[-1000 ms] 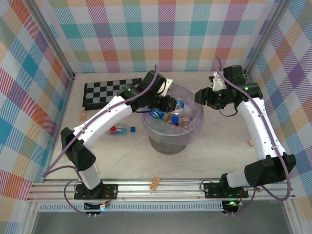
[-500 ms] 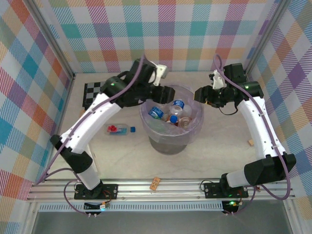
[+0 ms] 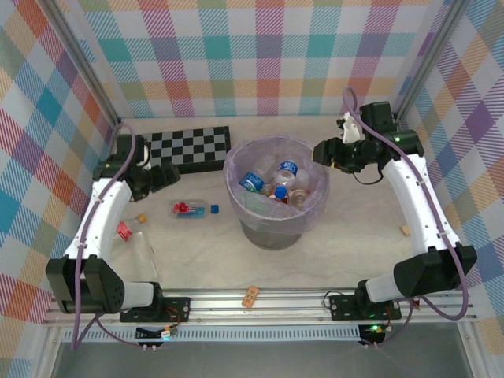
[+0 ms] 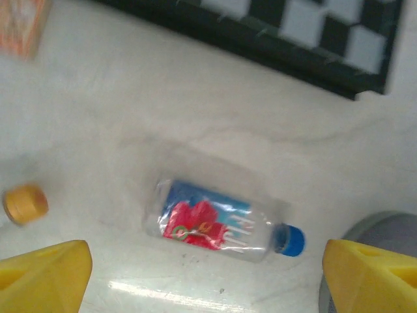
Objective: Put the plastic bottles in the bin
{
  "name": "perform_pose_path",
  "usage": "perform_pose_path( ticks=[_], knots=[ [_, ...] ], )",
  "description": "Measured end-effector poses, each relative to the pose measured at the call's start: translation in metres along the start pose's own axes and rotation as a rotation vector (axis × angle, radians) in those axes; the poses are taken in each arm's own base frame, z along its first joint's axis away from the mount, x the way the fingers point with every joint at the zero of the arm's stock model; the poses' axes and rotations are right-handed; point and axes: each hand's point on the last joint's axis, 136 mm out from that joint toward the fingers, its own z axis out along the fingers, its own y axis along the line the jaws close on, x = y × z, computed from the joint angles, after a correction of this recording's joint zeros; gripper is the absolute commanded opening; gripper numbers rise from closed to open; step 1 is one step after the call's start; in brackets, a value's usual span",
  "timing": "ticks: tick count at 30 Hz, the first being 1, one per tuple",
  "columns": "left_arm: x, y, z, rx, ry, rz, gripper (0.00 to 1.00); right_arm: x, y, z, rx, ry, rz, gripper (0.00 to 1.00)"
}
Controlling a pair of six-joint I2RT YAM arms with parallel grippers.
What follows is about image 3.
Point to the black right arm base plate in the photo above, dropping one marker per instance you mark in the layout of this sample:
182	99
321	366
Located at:
344	307

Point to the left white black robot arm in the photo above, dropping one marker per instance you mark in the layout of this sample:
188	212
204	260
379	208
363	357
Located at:
102	212

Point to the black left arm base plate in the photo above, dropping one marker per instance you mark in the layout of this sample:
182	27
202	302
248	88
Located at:
177	309

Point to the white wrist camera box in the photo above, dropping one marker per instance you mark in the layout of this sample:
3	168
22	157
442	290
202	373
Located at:
350	130
145	155

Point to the black grey chessboard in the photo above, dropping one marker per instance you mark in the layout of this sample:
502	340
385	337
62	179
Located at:
189	147

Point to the red triangular switch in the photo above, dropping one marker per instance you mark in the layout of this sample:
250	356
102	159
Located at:
416	303

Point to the aluminium front rail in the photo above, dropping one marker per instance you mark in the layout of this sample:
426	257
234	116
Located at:
275	311

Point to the wooden domino tile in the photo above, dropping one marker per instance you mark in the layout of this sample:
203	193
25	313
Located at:
250	297

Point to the clear bottle with blue liquid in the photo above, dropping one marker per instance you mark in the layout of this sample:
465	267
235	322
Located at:
191	209

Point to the wide clear plastic bottle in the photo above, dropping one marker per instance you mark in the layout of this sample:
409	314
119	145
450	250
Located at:
303	179

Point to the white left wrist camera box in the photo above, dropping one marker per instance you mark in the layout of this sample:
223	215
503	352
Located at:
145	155

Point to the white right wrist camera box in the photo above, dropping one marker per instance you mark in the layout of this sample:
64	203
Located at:
350	130

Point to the clear jar red lid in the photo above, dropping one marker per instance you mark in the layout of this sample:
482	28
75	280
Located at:
126	232

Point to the aluminium frame post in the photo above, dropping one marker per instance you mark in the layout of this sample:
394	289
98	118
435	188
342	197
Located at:
86	67
429	59

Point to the small bottle blue white label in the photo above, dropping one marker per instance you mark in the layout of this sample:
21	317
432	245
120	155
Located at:
252	182

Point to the black controller board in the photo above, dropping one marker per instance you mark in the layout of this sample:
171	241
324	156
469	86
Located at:
151	334
372	332

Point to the clear bottle yellow cap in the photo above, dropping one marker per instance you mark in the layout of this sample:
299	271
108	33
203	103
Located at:
139	219

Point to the Pepsi label plastic bottle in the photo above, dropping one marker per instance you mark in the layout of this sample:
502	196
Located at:
287	169

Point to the grey mesh waste bin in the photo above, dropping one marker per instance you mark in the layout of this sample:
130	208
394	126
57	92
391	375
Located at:
271	240

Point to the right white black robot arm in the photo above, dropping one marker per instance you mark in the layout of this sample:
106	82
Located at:
413	197

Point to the purple plastic bin liner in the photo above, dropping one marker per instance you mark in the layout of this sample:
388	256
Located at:
315	212

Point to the wooden cube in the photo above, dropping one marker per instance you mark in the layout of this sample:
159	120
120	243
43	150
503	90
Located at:
405	230

